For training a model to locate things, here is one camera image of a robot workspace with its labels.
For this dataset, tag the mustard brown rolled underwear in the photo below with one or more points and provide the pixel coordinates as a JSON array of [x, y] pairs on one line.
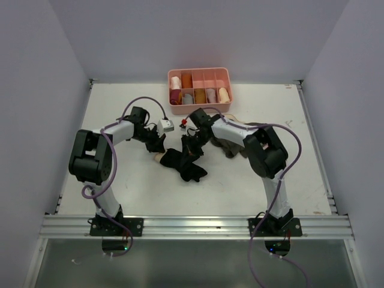
[[199, 96]]

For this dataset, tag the black underwear beige waistband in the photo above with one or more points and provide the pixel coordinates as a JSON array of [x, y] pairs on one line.
[[173, 159]]

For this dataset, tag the white pink rolled underwear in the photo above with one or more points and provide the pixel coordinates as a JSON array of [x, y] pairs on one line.
[[175, 83]]

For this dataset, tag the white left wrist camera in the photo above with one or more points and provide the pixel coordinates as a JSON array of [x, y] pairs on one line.
[[164, 126]]

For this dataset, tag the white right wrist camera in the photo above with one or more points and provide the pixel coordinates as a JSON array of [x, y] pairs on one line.
[[185, 125]]

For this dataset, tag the grey rolled underwear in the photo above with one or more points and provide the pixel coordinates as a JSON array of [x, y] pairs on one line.
[[187, 99]]

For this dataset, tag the maroon rolled underwear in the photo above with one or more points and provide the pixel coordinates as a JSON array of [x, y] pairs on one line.
[[175, 97]]

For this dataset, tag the peach rolled underwear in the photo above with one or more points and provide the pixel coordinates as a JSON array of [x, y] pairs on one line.
[[223, 96]]

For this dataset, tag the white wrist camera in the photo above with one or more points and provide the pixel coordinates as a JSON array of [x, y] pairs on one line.
[[164, 126], [185, 125]]

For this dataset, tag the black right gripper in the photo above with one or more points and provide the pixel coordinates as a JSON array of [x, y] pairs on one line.
[[192, 151]]

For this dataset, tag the pale pink rolled underwear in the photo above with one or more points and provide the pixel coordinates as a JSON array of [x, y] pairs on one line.
[[211, 95]]

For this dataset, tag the pink divided storage box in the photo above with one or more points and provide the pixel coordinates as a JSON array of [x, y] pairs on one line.
[[194, 88]]

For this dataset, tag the olive green underwear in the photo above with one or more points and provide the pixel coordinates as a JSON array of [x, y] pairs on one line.
[[229, 148]]

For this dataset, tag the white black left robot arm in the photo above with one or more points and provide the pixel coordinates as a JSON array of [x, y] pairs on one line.
[[94, 161]]

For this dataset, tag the aluminium frame rail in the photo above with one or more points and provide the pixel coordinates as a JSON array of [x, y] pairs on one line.
[[333, 227]]

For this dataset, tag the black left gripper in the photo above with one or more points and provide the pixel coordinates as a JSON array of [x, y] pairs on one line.
[[157, 146]]

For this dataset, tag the orange rolled underwear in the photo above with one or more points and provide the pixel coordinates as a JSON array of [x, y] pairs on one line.
[[186, 80]]

